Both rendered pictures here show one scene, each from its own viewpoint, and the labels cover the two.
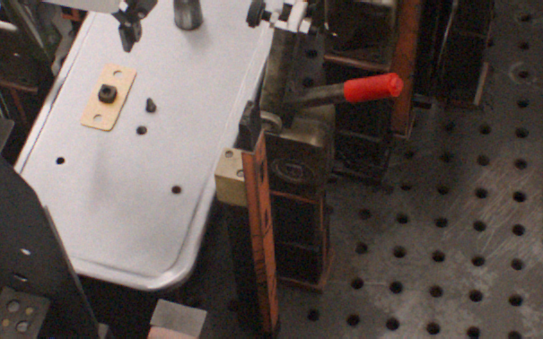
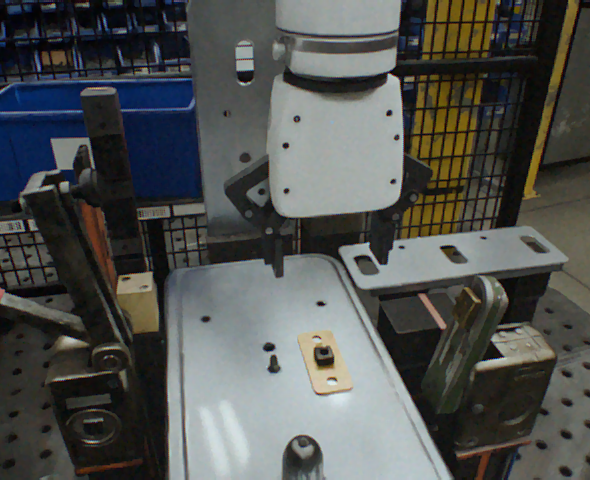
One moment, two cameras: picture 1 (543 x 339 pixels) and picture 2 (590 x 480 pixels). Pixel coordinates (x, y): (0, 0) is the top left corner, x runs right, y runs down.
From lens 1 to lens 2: 121 cm
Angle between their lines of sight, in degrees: 86
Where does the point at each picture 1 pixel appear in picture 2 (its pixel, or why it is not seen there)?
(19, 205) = (207, 39)
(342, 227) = not seen: outside the picture
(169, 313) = (105, 92)
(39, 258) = (218, 119)
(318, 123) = (59, 354)
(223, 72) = (217, 432)
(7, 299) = not seen: hidden behind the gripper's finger
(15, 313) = not seen: hidden behind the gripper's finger
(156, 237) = (203, 288)
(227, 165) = (141, 279)
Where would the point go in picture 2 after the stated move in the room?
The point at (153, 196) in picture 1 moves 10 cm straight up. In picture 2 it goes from (222, 308) to (216, 231)
